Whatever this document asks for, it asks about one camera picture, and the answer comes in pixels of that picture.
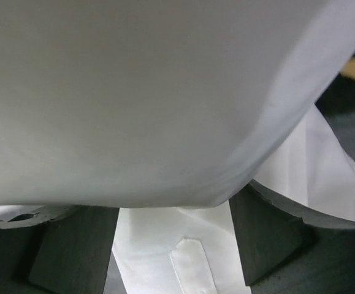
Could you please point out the white shirt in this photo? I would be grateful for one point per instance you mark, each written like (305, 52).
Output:
(165, 110)

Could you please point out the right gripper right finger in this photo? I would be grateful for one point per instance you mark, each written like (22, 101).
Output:
(285, 247)

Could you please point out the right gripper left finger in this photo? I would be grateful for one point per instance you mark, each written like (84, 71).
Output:
(70, 255)

